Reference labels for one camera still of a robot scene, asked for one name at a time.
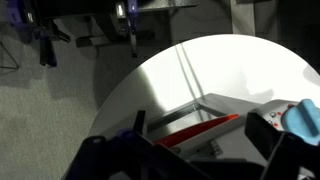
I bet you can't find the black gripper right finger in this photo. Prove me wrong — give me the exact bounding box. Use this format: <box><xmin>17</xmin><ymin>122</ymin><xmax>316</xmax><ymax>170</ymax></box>
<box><xmin>244</xmin><ymin>111</ymin><xmax>320</xmax><ymax>180</ymax></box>

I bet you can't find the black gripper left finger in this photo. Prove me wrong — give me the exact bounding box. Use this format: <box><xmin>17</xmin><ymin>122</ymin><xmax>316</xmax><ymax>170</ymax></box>
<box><xmin>62</xmin><ymin>109</ymin><xmax>214</xmax><ymax>180</ymax></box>

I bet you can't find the blue toy stove knob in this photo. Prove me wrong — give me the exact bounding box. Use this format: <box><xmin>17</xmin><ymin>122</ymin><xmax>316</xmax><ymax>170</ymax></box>
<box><xmin>282</xmin><ymin>98</ymin><xmax>320</xmax><ymax>146</ymax></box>

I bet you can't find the white toy kitchen stove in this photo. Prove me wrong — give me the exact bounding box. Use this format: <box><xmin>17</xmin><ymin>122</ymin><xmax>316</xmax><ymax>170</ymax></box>
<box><xmin>146</xmin><ymin>93</ymin><xmax>320</xmax><ymax>180</ymax></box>

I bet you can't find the orange toy stove strip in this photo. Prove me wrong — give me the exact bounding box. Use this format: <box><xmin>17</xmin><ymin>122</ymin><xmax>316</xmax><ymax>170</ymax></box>
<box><xmin>154</xmin><ymin>113</ymin><xmax>240</xmax><ymax>148</ymax></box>

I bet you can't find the blue bar clamp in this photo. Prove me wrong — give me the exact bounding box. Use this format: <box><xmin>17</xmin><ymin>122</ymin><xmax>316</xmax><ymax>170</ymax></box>
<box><xmin>38</xmin><ymin>30</ymin><xmax>59</xmax><ymax>68</ymax></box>
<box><xmin>125</xmin><ymin>0</ymin><xmax>139</xmax><ymax>59</ymax></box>

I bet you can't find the black wire frame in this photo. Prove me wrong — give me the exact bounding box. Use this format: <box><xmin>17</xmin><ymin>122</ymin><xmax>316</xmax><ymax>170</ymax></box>
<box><xmin>0</xmin><ymin>39</ymin><xmax>20</xmax><ymax>70</ymax></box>

